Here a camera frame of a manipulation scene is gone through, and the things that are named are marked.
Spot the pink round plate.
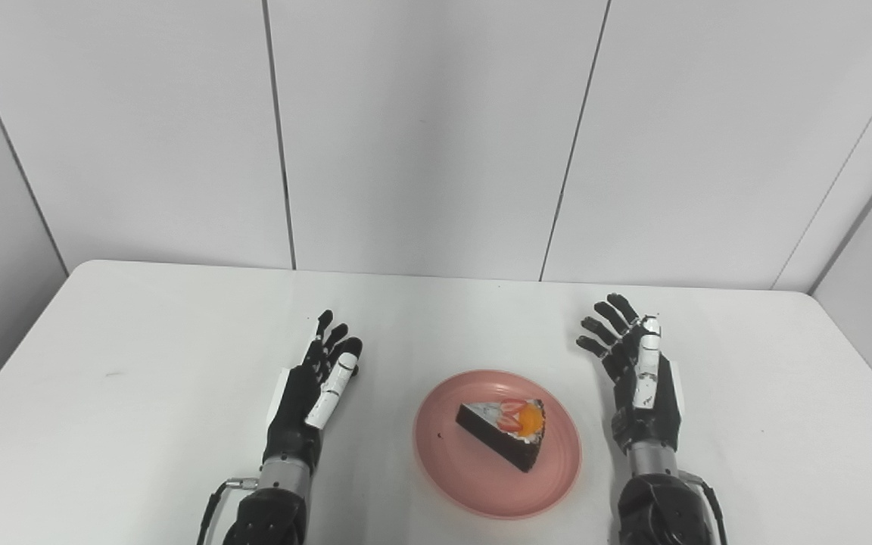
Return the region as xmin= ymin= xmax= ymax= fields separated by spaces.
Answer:
xmin=413 ymin=369 xmax=583 ymax=520

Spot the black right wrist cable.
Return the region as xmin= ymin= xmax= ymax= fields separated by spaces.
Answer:
xmin=678 ymin=469 xmax=729 ymax=545

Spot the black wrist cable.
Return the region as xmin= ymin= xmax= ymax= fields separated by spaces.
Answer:
xmin=678 ymin=469 xmax=729 ymax=545
xmin=195 ymin=477 xmax=260 ymax=545

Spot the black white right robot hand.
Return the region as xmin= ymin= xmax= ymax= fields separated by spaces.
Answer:
xmin=576 ymin=293 xmax=684 ymax=455

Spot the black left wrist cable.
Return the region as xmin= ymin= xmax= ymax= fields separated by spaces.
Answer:
xmin=195 ymin=477 xmax=260 ymax=545

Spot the chocolate cake slice with fruit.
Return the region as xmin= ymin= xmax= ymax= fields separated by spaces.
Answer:
xmin=456 ymin=397 xmax=547 ymax=473

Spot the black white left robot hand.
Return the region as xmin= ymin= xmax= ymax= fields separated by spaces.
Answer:
xmin=262 ymin=310 xmax=363 ymax=475

